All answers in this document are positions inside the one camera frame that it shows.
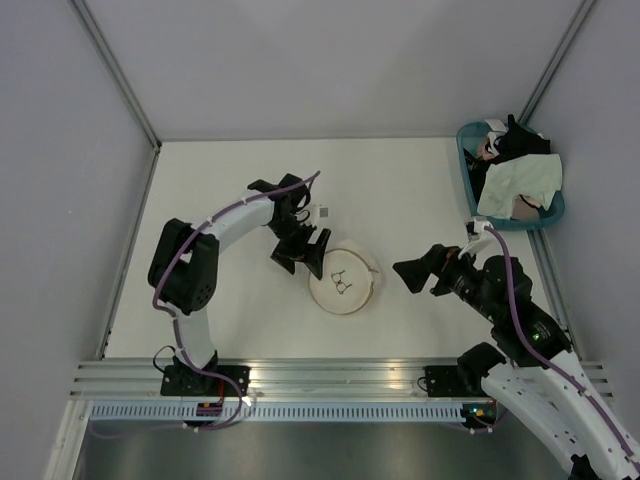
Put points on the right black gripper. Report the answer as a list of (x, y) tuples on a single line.
[(440, 260)]

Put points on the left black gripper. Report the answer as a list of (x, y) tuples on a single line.
[(285, 256)]

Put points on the round white mesh laundry bag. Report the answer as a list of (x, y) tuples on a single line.
[(351, 276)]

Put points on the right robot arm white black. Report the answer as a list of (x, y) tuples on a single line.
[(530, 367)]

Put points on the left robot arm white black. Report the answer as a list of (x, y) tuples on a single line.
[(184, 268)]

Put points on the beige garment in basket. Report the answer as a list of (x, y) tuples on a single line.
[(525, 209)]

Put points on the blue plastic basket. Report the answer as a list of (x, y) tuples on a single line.
[(469, 136)]

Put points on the pale green cloth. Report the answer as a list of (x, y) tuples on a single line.
[(536, 176)]

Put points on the black garment in basket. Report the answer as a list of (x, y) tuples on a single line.
[(503, 142)]

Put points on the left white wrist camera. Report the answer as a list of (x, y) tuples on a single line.
[(317, 212)]

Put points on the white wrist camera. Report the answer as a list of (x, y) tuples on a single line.
[(479, 235), (317, 212)]

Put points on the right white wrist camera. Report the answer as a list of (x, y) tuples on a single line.
[(479, 235)]

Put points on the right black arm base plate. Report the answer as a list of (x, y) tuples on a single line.
[(443, 381)]

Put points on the white slotted cable duct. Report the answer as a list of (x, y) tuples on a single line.
[(443, 412)]

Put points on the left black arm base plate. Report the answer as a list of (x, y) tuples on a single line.
[(181, 381)]

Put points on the front aluminium rail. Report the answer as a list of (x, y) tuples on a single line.
[(273, 380)]

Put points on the right aluminium frame post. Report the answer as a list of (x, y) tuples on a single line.
[(568, 39)]

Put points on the aluminium frame post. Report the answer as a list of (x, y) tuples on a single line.
[(568, 39), (100, 43)]

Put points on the left aluminium frame post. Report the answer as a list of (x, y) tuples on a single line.
[(100, 43)]

